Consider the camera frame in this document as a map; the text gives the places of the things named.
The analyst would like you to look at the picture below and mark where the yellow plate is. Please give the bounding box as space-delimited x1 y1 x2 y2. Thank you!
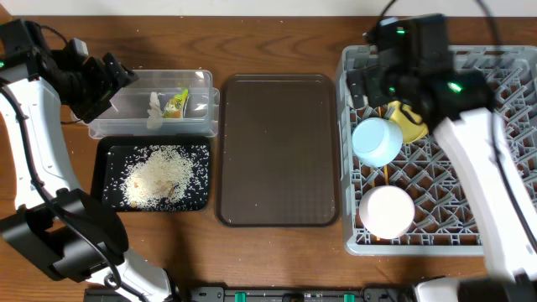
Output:
387 101 428 143

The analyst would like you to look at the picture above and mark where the white tissue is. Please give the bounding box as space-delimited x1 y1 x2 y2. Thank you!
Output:
147 91 164 130

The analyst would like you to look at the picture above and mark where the green yellow snack wrapper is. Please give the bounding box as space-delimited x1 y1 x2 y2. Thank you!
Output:
164 89 190 118

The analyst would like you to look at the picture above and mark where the light blue bowl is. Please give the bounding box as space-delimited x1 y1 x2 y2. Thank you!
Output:
352 117 403 168

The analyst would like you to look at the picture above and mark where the pink bowl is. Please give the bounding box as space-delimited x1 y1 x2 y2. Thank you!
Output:
358 185 415 239

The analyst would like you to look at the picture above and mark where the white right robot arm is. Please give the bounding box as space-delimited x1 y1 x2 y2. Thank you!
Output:
346 65 536 301

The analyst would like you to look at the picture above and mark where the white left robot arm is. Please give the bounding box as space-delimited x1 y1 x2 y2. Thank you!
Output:
1 39 173 301

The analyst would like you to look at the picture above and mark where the rice food waste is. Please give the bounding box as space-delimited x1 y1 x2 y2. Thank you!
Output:
102 144 211 211

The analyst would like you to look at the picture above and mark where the grey dishwasher rack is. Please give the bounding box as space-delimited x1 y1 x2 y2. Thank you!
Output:
336 45 536 257

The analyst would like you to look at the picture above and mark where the clear plastic bin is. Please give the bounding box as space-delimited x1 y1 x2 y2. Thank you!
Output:
87 69 220 138

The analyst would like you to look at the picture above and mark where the brown plastic serving tray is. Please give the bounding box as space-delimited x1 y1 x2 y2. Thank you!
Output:
216 74 341 227

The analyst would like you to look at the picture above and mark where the black plastic bin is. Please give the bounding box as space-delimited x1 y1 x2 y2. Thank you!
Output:
90 135 211 212

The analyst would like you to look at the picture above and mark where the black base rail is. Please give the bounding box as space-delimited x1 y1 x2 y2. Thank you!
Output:
82 285 416 302

